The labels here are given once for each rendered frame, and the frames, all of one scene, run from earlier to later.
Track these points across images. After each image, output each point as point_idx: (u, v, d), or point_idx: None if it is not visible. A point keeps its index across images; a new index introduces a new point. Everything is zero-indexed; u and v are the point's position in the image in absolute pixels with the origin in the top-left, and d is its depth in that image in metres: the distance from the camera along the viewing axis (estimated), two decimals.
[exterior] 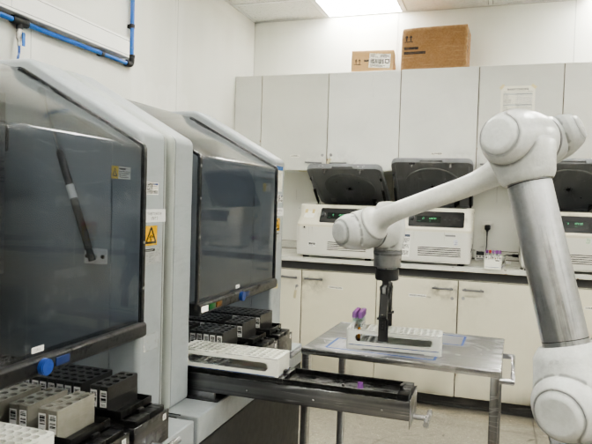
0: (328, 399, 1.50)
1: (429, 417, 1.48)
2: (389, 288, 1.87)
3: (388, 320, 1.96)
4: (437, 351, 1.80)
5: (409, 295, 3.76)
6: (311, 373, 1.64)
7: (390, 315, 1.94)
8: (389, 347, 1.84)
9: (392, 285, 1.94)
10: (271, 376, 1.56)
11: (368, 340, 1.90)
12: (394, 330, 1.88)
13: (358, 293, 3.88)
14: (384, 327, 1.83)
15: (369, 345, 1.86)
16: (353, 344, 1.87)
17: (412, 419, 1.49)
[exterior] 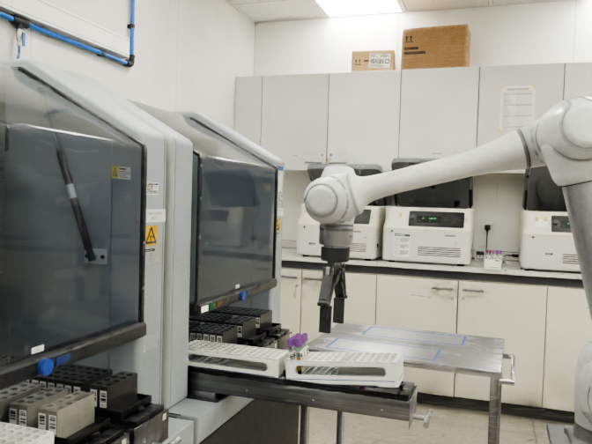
0: (328, 399, 1.50)
1: (429, 417, 1.48)
2: (336, 270, 1.53)
3: (341, 306, 1.63)
4: (393, 381, 1.46)
5: (409, 295, 3.76)
6: None
7: (343, 300, 1.61)
8: (336, 380, 1.51)
9: (344, 267, 1.60)
10: (271, 376, 1.56)
11: (314, 372, 1.56)
12: (342, 358, 1.54)
13: (358, 293, 3.88)
14: (326, 314, 1.47)
15: (312, 379, 1.53)
16: (294, 379, 1.54)
17: (412, 419, 1.49)
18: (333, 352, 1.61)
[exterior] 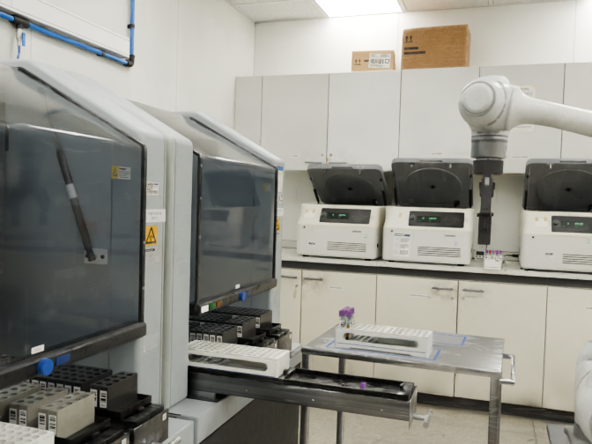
0: (328, 399, 1.50)
1: (429, 417, 1.48)
2: (492, 183, 1.50)
3: None
4: (424, 352, 1.79)
5: (409, 295, 3.76)
6: (311, 373, 1.64)
7: None
8: (376, 347, 1.85)
9: None
10: (271, 376, 1.56)
11: (358, 339, 1.90)
12: (382, 329, 1.88)
13: (358, 293, 3.88)
14: (487, 225, 1.44)
15: (357, 344, 1.87)
16: (342, 343, 1.88)
17: (412, 419, 1.49)
18: (374, 325, 1.94)
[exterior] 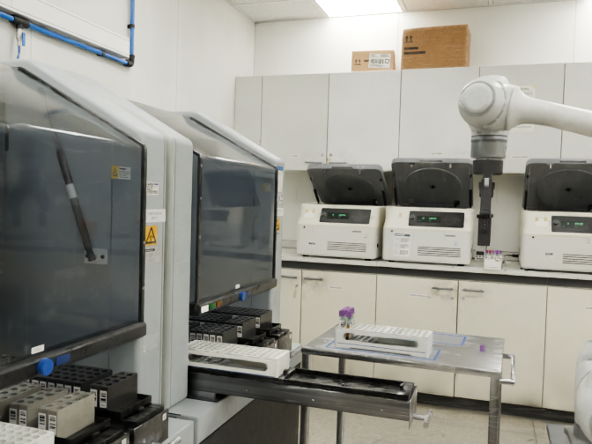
0: (328, 399, 1.50)
1: (429, 417, 1.48)
2: (492, 183, 1.50)
3: None
4: (424, 352, 1.79)
5: (409, 295, 3.76)
6: (311, 373, 1.64)
7: None
8: (376, 347, 1.85)
9: None
10: (271, 376, 1.56)
11: (358, 339, 1.90)
12: (382, 329, 1.88)
13: (358, 293, 3.88)
14: (486, 226, 1.45)
15: (357, 344, 1.87)
16: (342, 343, 1.88)
17: (412, 419, 1.49)
18: (374, 325, 1.94)
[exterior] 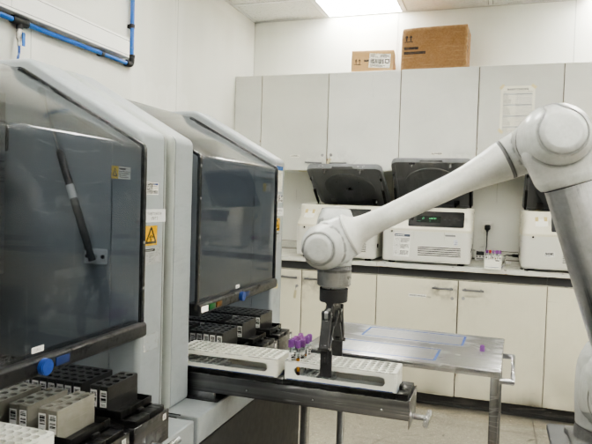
0: (328, 399, 1.50)
1: (428, 417, 1.48)
2: (336, 312, 1.54)
3: (339, 348, 1.63)
4: (391, 392, 1.46)
5: (409, 295, 3.76)
6: None
7: (340, 344, 1.61)
8: (334, 384, 1.51)
9: (342, 307, 1.61)
10: (271, 376, 1.56)
11: (312, 373, 1.57)
12: (342, 363, 1.54)
13: (358, 293, 3.88)
14: (326, 359, 1.49)
15: (310, 381, 1.53)
16: (292, 380, 1.55)
17: (411, 419, 1.49)
18: (333, 356, 1.61)
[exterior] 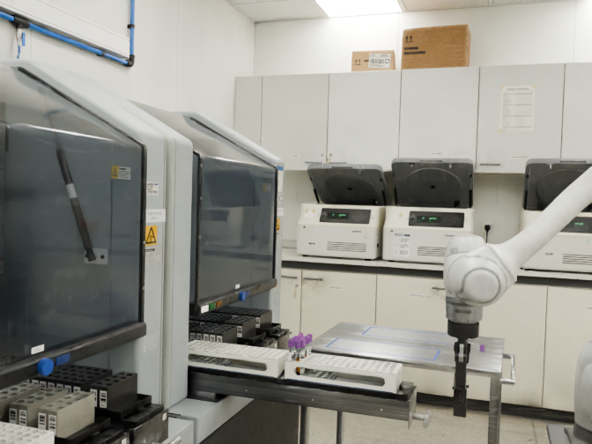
0: (327, 399, 1.50)
1: (428, 417, 1.48)
2: (457, 344, 1.48)
3: (458, 400, 1.44)
4: (391, 392, 1.46)
5: (409, 295, 3.76)
6: None
7: (455, 390, 1.46)
8: (334, 384, 1.51)
9: (455, 355, 1.41)
10: (270, 376, 1.56)
11: (312, 373, 1.57)
12: (342, 363, 1.54)
13: (358, 293, 3.88)
14: None
15: (310, 381, 1.53)
16: (292, 380, 1.55)
17: (411, 419, 1.49)
18: (333, 356, 1.61)
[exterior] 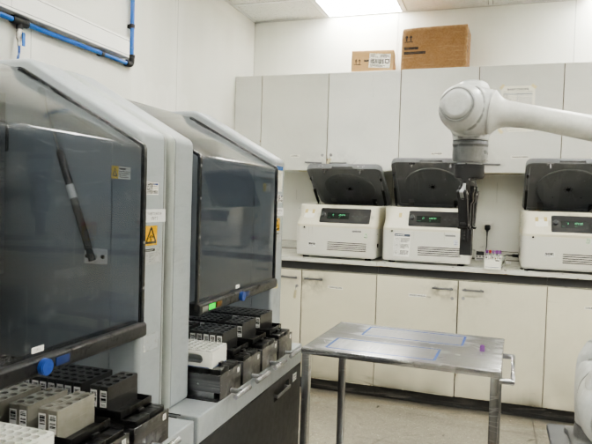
0: None
1: (242, 390, 1.64)
2: (471, 188, 1.51)
3: None
4: (208, 367, 1.62)
5: (409, 295, 3.76)
6: None
7: (470, 231, 1.53)
8: None
9: (477, 193, 1.57)
10: None
11: None
12: None
13: (358, 293, 3.88)
14: (466, 237, 1.52)
15: None
16: None
17: (230, 393, 1.66)
18: None
